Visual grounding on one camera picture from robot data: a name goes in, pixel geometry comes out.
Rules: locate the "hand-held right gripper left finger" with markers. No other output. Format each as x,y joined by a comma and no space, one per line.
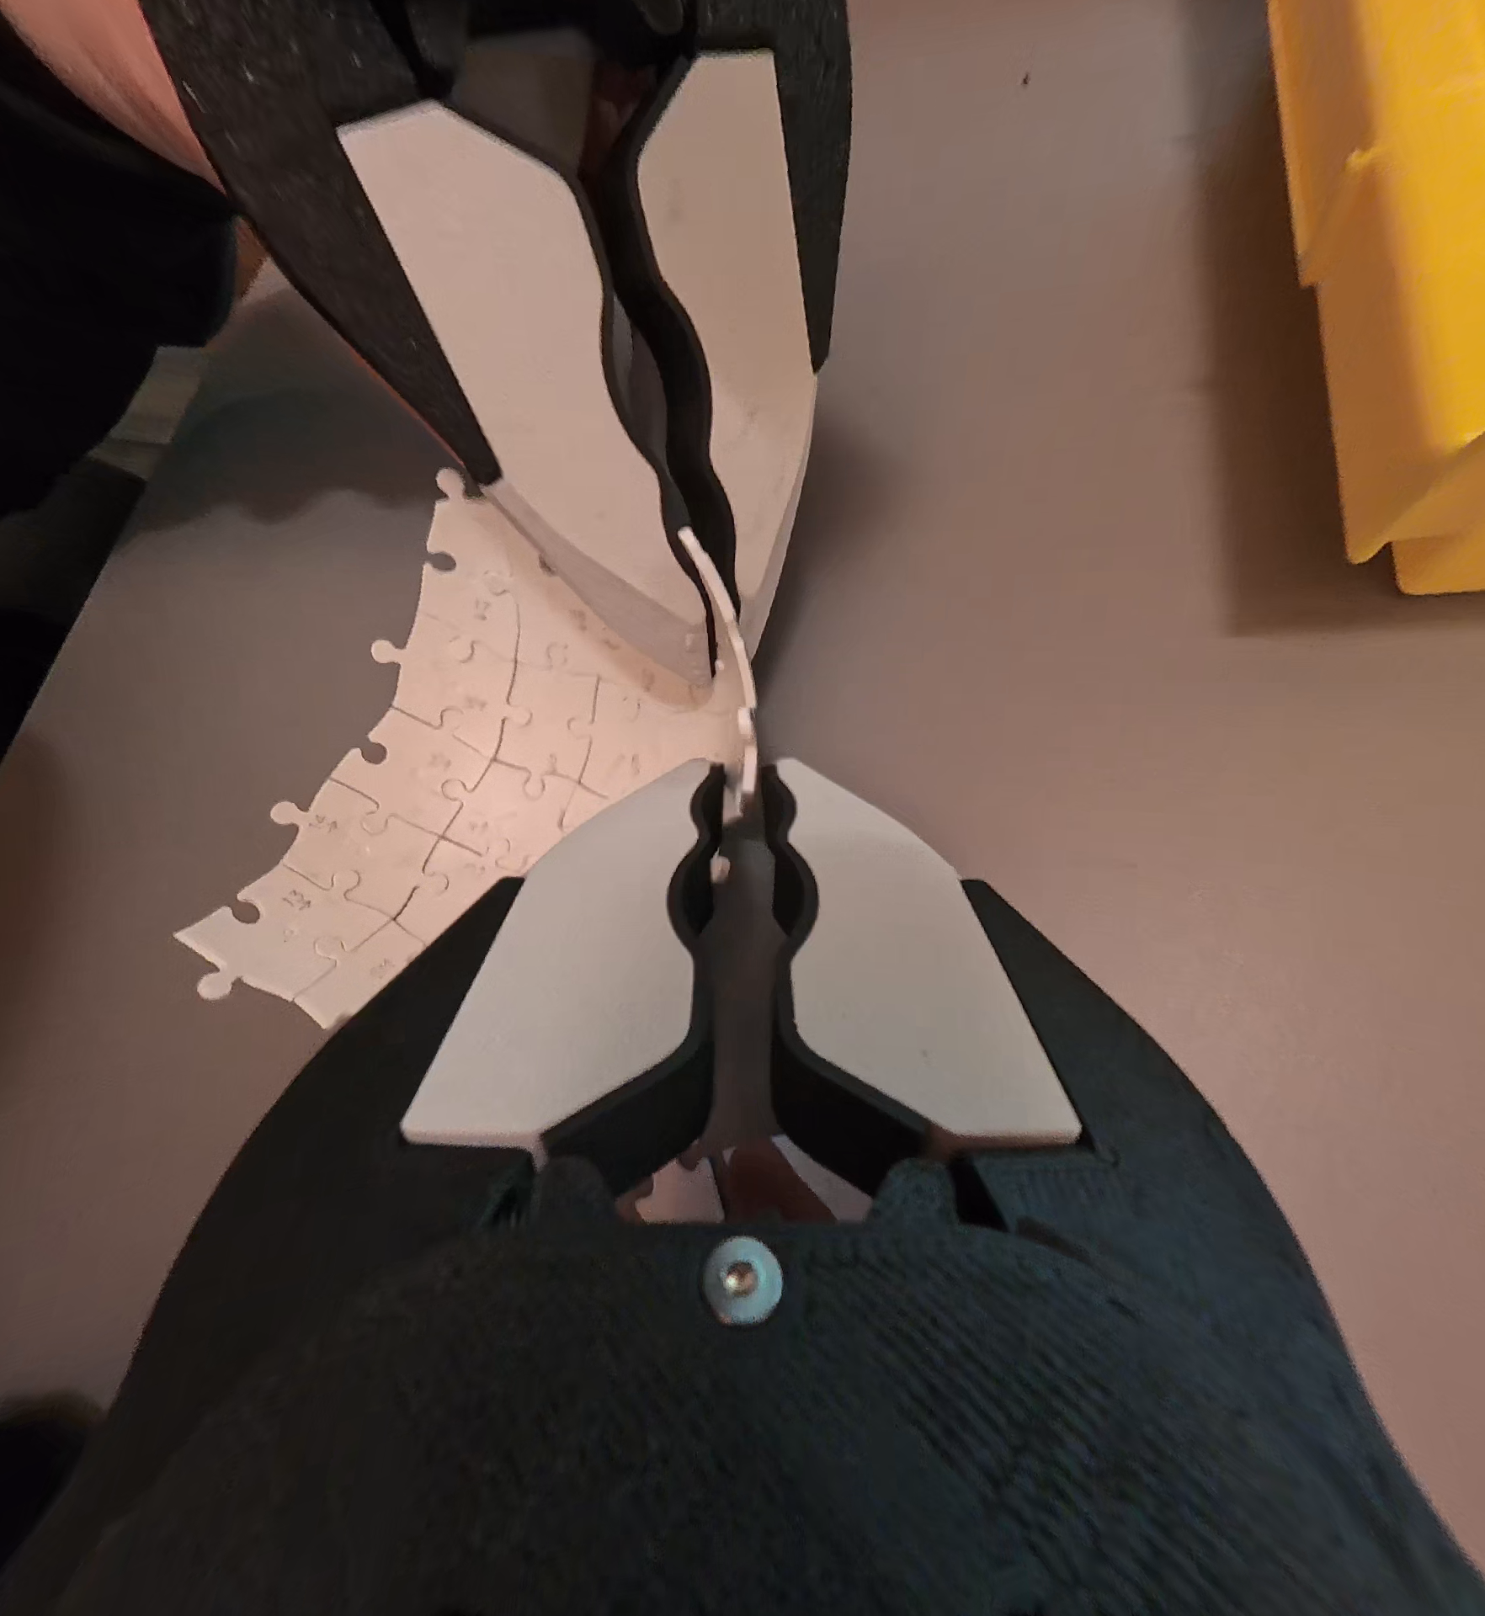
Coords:
565,1010

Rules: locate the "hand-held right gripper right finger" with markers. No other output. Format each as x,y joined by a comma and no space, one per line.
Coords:
919,1010

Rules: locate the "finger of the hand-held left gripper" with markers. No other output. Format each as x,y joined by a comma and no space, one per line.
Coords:
490,316
741,253

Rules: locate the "partly built white puzzle ball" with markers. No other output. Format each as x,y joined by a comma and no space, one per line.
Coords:
465,757

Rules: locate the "person's left forearm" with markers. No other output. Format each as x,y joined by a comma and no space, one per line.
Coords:
98,63

